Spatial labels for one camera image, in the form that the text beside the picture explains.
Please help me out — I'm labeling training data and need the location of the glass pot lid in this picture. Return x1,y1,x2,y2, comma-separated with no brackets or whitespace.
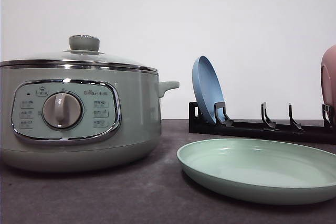
0,35,158,74

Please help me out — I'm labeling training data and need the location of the green plate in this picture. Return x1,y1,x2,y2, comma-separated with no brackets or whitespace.
176,138,336,205

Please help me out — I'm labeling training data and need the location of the blue plate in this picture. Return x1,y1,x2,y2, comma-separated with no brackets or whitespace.
192,56,225,123

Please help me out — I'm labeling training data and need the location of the black plate rack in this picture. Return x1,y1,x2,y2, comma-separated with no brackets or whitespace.
189,102,336,142

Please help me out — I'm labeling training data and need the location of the green electric steamer pot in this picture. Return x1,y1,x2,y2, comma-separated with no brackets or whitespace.
1,61,180,172

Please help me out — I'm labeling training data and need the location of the pink plate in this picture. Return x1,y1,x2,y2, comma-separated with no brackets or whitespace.
321,45,336,115

